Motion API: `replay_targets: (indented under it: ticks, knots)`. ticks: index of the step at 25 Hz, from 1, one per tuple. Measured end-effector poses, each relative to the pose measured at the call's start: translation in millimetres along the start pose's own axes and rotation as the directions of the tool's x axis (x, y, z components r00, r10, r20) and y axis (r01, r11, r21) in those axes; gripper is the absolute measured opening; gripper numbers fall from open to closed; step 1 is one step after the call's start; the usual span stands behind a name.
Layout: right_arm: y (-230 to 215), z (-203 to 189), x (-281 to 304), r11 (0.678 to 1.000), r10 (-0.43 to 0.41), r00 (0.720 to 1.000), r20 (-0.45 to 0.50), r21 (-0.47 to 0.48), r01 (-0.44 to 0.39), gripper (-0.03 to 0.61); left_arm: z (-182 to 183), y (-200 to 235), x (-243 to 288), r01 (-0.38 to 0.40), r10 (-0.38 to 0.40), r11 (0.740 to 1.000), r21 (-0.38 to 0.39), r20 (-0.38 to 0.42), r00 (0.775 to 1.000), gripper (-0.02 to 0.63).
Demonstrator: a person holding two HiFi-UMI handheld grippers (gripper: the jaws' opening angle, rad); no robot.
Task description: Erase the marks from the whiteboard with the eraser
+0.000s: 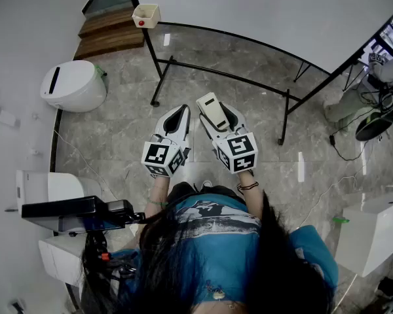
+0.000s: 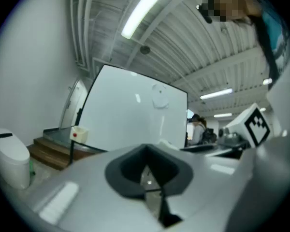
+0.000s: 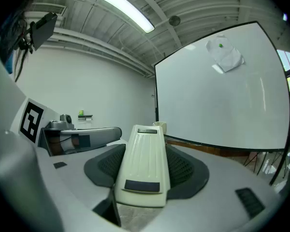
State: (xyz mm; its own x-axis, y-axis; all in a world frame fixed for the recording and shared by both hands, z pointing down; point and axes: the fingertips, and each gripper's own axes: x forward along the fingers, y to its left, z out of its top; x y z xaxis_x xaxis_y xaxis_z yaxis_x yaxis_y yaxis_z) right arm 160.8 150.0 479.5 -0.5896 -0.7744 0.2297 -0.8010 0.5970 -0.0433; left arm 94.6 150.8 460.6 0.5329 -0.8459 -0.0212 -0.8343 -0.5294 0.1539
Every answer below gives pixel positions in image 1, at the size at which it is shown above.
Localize blue printed shirt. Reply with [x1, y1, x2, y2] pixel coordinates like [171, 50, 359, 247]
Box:
[110, 194, 340, 314]

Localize white machine housing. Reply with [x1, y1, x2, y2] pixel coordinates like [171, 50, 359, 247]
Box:
[15, 169, 103, 213]

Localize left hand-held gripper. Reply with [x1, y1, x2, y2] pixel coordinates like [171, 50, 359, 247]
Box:
[141, 104, 192, 179]

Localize white angular box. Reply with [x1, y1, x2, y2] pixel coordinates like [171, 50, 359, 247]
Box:
[334, 191, 393, 278]

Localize white rectangular eraser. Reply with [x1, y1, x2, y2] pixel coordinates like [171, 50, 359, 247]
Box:
[195, 92, 232, 131]

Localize thin white cable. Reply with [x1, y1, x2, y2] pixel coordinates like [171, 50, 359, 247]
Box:
[299, 174, 360, 226]
[53, 128, 119, 201]

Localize black cable with adapter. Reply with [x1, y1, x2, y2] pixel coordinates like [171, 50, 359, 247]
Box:
[328, 107, 376, 162]

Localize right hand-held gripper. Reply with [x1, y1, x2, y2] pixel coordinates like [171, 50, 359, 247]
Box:
[198, 101, 260, 175]

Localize black screen device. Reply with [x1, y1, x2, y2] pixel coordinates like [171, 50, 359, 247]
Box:
[20, 195, 146, 234]

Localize person's right forearm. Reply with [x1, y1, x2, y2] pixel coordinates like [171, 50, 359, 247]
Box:
[236, 169, 265, 221]

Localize beige plastic tray box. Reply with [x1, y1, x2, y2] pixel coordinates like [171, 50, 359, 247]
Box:
[131, 3, 161, 29]

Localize black wrist band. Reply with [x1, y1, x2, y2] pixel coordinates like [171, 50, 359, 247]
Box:
[236, 181, 260, 195]

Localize brown wooden steps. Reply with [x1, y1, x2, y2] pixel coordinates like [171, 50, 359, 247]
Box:
[73, 6, 145, 61]

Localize white low cabinet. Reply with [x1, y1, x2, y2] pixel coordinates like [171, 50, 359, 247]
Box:
[38, 234, 88, 288]

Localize person's left forearm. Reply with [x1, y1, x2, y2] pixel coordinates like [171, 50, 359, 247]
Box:
[144, 174, 170, 219]

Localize black metal whiteboard stand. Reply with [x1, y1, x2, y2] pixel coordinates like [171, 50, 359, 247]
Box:
[127, 0, 393, 146]

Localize grey wall bracket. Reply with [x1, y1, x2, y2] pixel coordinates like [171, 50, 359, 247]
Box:
[0, 97, 22, 139]

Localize white round bin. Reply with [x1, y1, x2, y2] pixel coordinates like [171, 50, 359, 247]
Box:
[39, 60, 108, 113]

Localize black tripod with red clamp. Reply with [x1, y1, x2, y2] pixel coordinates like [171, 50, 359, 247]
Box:
[83, 230, 139, 283]

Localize black and green shoe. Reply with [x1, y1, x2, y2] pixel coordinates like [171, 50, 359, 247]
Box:
[354, 111, 393, 143]

